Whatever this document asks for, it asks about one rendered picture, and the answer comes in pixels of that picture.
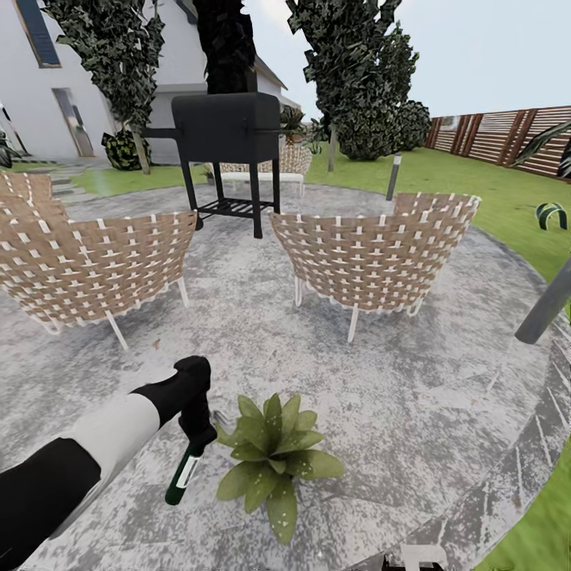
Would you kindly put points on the door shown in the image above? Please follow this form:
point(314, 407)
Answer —
point(119, 125)

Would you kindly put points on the fixed window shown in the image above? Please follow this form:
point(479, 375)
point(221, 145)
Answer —
point(74, 121)

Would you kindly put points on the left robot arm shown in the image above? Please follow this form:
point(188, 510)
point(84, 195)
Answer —
point(58, 480)

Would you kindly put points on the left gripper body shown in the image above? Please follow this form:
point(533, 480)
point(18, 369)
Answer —
point(198, 427)

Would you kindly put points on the insectifuge atomizer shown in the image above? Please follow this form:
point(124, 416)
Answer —
point(182, 478)

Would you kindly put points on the charcoal grill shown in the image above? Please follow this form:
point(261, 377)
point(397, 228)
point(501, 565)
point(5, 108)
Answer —
point(227, 128)

